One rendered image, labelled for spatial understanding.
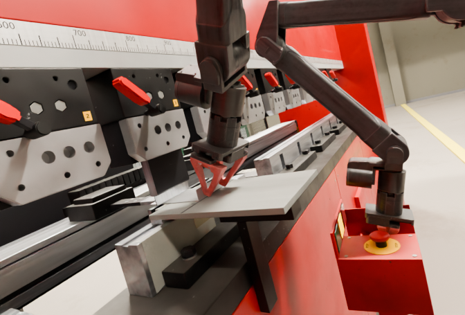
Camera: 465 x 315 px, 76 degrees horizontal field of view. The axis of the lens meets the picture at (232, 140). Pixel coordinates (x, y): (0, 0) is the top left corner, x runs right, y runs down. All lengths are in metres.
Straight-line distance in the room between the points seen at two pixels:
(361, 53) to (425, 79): 8.95
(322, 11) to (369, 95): 1.91
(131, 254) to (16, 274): 0.26
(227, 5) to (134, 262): 0.43
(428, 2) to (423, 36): 10.84
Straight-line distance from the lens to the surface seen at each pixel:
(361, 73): 2.61
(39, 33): 0.50
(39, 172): 0.44
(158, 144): 0.56
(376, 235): 0.73
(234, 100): 0.49
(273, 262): 0.67
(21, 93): 0.46
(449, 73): 11.61
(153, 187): 0.60
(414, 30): 11.54
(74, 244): 0.79
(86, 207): 0.76
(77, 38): 0.53
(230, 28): 0.43
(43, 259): 0.76
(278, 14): 0.76
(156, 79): 0.60
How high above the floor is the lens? 1.14
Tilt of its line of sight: 5 degrees down
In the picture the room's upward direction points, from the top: 15 degrees counter-clockwise
